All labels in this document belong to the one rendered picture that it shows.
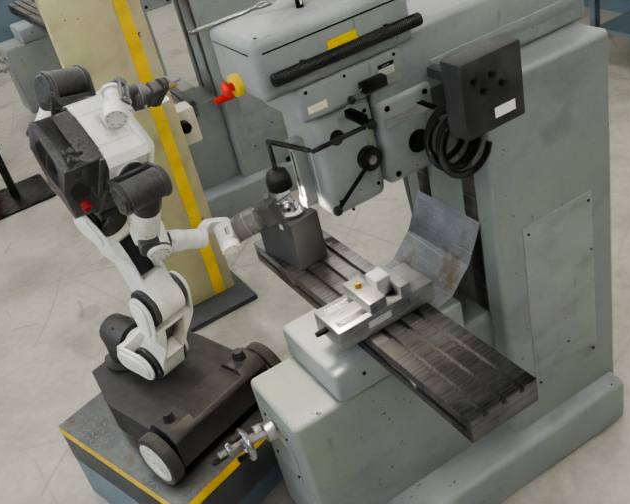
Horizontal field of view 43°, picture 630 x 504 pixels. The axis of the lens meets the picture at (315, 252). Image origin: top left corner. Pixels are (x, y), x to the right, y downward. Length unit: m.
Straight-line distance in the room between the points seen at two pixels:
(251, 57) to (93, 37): 1.86
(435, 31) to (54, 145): 1.10
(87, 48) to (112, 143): 1.46
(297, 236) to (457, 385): 0.82
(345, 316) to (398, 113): 0.62
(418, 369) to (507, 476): 0.88
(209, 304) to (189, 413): 1.55
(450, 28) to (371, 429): 1.28
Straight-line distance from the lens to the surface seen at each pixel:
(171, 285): 2.74
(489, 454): 3.05
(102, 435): 3.31
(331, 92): 2.14
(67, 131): 2.40
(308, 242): 2.77
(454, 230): 2.66
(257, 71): 2.02
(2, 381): 4.59
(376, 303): 2.40
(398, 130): 2.30
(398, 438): 2.80
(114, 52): 3.84
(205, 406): 2.92
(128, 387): 3.18
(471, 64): 2.07
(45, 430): 4.13
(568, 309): 2.95
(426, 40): 2.30
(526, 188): 2.55
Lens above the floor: 2.49
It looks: 33 degrees down
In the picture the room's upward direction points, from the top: 15 degrees counter-clockwise
